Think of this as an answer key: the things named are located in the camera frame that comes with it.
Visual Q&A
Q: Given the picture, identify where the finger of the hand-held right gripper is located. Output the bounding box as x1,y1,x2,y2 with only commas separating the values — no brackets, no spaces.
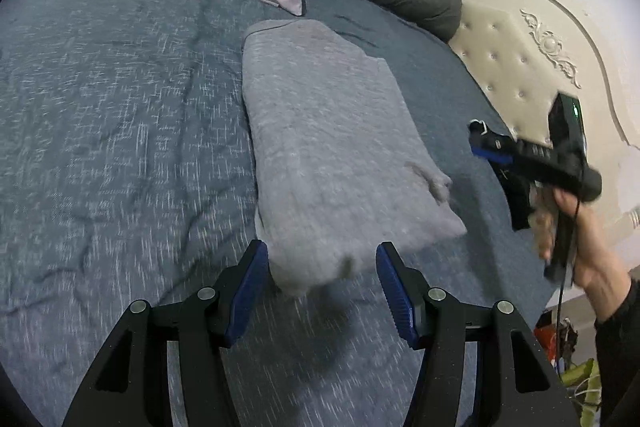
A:
481,134,521,154
471,146,513,165

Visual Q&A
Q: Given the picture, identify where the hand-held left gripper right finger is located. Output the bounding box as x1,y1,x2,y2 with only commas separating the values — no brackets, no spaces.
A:
376,242,581,427

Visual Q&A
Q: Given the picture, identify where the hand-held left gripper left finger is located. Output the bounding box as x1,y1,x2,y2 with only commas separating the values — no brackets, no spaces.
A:
61,239,268,427

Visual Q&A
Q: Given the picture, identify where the grey knit sweater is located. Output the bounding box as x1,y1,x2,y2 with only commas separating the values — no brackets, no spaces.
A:
241,19,468,295

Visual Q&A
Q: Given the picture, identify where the person's right forearm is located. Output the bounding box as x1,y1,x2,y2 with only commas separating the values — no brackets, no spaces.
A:
595,279,640,427

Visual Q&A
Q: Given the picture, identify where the person's right hand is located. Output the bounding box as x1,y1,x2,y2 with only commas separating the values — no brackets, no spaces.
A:
530,187,632,322

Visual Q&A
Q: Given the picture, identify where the cream tufted headboard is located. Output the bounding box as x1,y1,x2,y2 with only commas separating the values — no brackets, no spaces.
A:
430,0,640,258

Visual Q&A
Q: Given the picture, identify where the colourful floor clutter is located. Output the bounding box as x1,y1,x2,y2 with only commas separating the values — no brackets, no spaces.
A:
534,317,603,427

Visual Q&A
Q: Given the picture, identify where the blue woven bed blanket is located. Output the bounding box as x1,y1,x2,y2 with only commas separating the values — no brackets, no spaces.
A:
0,0,566,427

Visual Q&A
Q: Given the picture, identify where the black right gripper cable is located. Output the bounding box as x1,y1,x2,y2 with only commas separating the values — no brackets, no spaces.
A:
550,199,583,358

